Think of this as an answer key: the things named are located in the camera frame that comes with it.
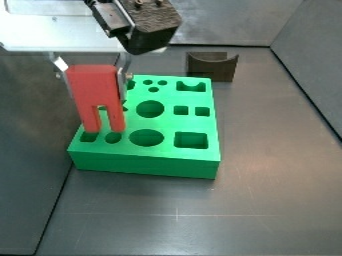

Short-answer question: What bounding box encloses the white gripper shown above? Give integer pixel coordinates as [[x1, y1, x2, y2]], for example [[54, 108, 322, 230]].
[[0, 0, 169, 101]]

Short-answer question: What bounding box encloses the red square-circle block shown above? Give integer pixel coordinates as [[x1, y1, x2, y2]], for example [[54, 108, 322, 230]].
[[66, 65, 126, 133]]

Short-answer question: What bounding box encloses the green foam shape fixture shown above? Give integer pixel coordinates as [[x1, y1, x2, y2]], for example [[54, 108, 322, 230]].
[[69, 75, 221, 179]]

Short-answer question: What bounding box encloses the black curved cradle stand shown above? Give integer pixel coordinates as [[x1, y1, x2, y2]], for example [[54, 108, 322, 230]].
[[186, 52, 240, 82]]

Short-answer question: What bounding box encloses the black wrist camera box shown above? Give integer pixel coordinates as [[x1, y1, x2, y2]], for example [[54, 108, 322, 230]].
[[83, 0, 182, 55]]

